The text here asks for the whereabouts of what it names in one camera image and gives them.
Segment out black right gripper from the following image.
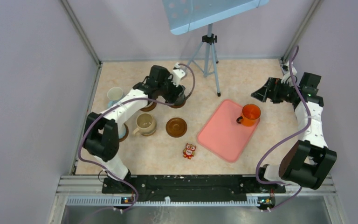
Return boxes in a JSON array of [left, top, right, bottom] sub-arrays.
[[251, 77, 300, 104]]

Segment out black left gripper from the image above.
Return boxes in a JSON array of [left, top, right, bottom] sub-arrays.
[[158, 71, 186, 105]]

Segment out dark green mug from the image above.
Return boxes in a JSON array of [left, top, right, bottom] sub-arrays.
[[173, 94, 186, 105]]

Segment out dark brown ridged coaster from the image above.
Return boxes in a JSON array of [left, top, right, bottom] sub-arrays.
[[140, 102, 157, 112]]

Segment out orange mug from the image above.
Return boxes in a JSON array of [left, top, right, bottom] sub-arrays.
[[236, 104, 261, 126]]

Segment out beige mug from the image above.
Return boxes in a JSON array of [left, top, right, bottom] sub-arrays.
[[132, 113, 157, 135]]

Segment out light blue mug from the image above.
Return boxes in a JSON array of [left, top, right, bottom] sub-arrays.
[[107, 87, 125, 108]]

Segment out dark brown coaster front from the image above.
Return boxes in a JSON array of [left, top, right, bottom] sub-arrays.
[[165, 117, 187, 138]]

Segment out light brown coaster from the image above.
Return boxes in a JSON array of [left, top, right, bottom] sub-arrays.
[[140, 126, 157, 136]]

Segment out pink tray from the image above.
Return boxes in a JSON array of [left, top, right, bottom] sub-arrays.
[[197, 99, 260, 163]]

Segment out red owl figure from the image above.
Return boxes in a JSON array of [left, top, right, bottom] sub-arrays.
[[183, 143, 197, 160]]

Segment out dark brown wooden coaster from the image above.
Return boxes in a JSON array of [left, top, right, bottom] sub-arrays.
[[171, 100, 186, 109]]

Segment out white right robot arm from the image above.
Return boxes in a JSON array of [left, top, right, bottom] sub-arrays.
[[251, 72, 337, 192]]

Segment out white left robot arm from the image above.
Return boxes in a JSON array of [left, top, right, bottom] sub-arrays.
[[82, 63, 187, 193]]

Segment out blue dotted board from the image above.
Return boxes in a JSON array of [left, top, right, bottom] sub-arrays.
[[162, 0, 269, 35]]

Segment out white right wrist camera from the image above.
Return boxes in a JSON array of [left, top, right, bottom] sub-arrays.
[[281, 61, 297, 86]]

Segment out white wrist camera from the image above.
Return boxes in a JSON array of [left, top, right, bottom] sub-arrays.
[[171, 63, 186, 87], [281, 61, 297, 86]]

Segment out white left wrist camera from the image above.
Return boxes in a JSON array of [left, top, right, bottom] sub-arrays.
[[171, 63, 186, 87]]

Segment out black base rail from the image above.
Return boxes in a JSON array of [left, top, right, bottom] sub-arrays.
[[102, 175, 286, 202]]

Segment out grey cable duct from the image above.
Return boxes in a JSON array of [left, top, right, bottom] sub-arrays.
[[66, 196, 260, 207]]

